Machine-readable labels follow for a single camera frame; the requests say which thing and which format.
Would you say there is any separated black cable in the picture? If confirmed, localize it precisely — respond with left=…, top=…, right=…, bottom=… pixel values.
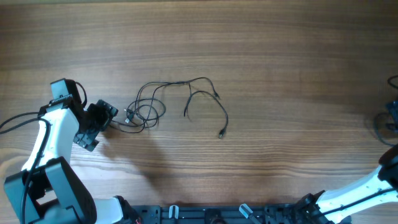
left=373, top=74, right=398, bottom=147

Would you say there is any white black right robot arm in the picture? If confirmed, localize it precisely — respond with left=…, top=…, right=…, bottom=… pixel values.
left=294, top=146, right=397, bottom=224

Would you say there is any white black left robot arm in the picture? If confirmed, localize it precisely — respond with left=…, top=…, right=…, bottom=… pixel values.
left=4, top=78, right=124, bottom=223

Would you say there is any black left camera cable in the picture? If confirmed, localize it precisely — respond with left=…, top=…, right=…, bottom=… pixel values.
left=0, top=111, right=52, bottom=224

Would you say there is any black cable bundle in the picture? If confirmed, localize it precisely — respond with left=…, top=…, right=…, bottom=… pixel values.
left=108, top=77, right=229, bottom=139

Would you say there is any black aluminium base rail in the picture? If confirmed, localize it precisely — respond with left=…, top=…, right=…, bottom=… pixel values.
left=133, top=204, right=306, bottom=224

